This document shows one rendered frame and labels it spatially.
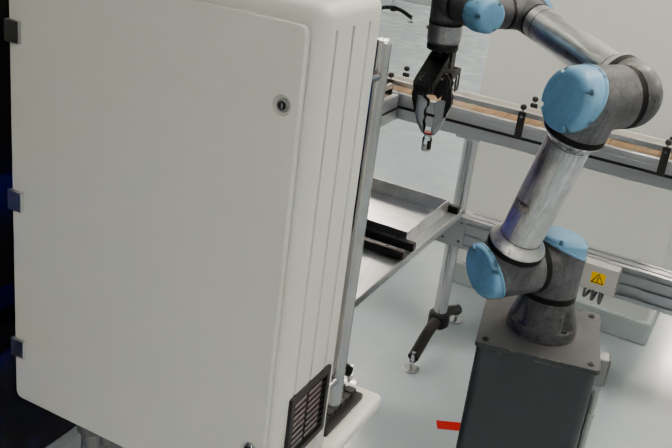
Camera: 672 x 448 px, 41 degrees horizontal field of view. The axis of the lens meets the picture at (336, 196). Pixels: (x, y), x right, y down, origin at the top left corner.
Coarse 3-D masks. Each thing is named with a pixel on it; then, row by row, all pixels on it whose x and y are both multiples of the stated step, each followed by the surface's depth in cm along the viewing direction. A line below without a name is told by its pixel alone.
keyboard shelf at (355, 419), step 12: (348, 384) 164; (372, 396) 162; (360, 408) 158; (372, 408) 159; (348, 420) 154; (360, 420) 155; (336, 432) 151; (348, 432) 151; (324, 444) 147; (336, 444) 148
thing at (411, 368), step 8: (456, 304) 353; (432, 312) 331; (448, 312) 333; (456, 312) 346; (432, 320) 328; (440, 320) 329; (448, 320) 331; (456, 320) 354; (424, 328) 325; (432, 328) 325; (440, 328) 331; (424, 336) 322; (416, 344) 319; (424, 344) 320; (416, 352) 317; (416, 360) 318; (408, 368) 318; (416, 368) 319
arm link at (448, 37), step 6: (432, 24) 195; (432, 30) 195; (438, 30) 194; (444, 30) 194; (450, 30) 194; (456, 30) 194; (432, 36) 195; (438, 36) 194; (444, 36) 194; (450, 36) 194; (456, 36) 195; (432, 42) 196; (438, 42) 195; (444, 42) 195; (450, 42) 195; (456, 42) 196
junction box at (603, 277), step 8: (592, 264) 290; (600, 264) 290; (608, 264) 291; (584, 272) 292; (592, 272) 291; (600, 272) 289; (608, 272) 288; (616, 272) 287; (584, 280) 293; (592, 280) 291; (600, 280) 290; (608, 280) 289; (616, 280) 288; (592, 288) 292; (600, 288) 291; (608, 288) 290; (616, 288) 292
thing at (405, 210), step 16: (384, 192) 234; (400, 192) 231; (416, 192) 229; (384, 208) 224; (400, 208) 225; (416, 208) 227; (432, 208) 228; (368, 224) 208; (384, 224) 206; (400, 224) 216; (416, 224) 209
